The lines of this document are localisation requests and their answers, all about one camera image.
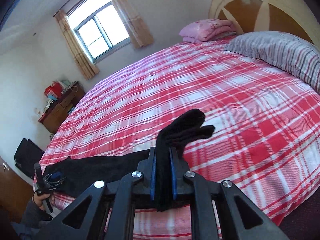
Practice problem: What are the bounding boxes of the black pants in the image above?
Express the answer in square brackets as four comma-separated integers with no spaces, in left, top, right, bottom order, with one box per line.
[44,109,215,212]

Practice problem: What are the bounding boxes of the dark sleeved left forearm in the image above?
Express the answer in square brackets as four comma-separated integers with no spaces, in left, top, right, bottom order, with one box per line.
[10,199,53,239]

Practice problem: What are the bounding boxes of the person's left hand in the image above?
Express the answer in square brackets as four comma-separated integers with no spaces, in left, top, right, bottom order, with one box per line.
[32,192,55,211]

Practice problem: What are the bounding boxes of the brown wooden door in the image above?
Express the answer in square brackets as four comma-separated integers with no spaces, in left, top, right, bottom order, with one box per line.
[0,158,33,223]

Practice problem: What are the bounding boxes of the black bag on floor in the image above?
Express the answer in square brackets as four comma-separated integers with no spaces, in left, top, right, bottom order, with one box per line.
[14,138,44,179]

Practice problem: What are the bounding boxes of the brown wooden desk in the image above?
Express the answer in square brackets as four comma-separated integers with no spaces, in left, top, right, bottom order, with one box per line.
[39,81,85,134]

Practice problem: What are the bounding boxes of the red gift bag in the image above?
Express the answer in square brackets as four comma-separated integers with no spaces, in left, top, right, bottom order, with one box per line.
[44,81,63,99]

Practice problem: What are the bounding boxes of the red white plaid bedsheet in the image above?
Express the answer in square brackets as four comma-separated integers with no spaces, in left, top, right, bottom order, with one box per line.
[40,40,319,223]

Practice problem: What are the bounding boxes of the left beige curtain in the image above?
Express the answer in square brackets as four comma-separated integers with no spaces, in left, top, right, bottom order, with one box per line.
[54,10,100,80]

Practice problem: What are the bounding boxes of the beige curtain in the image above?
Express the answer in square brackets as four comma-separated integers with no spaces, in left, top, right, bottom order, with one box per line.
[111,0,154,48]
[54,10,100,80]

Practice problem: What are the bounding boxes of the pink folded blanket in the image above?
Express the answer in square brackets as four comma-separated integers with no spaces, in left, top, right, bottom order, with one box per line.
[179,19,236,43]

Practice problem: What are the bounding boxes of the right beige curtain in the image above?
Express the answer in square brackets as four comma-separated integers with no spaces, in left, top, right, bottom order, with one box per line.
[111,0,154,48]

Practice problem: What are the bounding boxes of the grey striped pillow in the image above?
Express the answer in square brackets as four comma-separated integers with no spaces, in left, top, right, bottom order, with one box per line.
[225,31,319,92]

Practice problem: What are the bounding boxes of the cream wooden headboard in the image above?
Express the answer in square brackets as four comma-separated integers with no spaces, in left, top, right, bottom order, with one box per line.
[208,0,319,47]

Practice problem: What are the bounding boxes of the window with grey frame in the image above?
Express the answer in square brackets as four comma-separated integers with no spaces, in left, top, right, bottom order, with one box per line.
[67,0,130,62]

